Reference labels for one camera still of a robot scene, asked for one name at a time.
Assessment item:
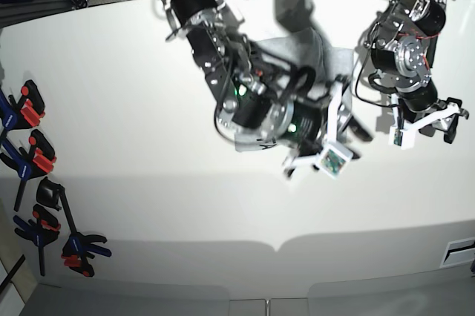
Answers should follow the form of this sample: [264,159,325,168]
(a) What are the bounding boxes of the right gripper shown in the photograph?
[278,75,373,180]

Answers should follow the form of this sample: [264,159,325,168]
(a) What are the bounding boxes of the blue red bar clamp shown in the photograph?
[13,203,61,277]
[1,79,45,142]
[1,129,56,212]

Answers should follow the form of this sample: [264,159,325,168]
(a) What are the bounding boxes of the blue red bar clamp middle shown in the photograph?
[1,129,56,212]

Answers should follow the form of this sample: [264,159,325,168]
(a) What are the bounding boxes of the white label plate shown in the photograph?
[440,237,474,268]

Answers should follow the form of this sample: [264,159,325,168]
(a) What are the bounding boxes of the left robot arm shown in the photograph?
[363,0,469,149]

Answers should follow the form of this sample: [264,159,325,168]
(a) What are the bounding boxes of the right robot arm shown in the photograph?
[160,0,372,178]

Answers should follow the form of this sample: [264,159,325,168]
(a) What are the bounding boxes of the grey T-shirt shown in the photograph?
[235,28,353,152]

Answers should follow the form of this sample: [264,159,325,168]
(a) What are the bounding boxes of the blue red bar clamp upper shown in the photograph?
[1,79,45,142]

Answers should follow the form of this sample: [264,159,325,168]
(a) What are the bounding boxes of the blue red bar clamp lower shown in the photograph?
[13,203,61,277]

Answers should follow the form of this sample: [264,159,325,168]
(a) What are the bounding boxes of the black red bar clamp bottom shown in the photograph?
[36,177,112,278]

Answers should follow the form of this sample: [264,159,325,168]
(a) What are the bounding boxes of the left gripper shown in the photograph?
[388,93,468,150]

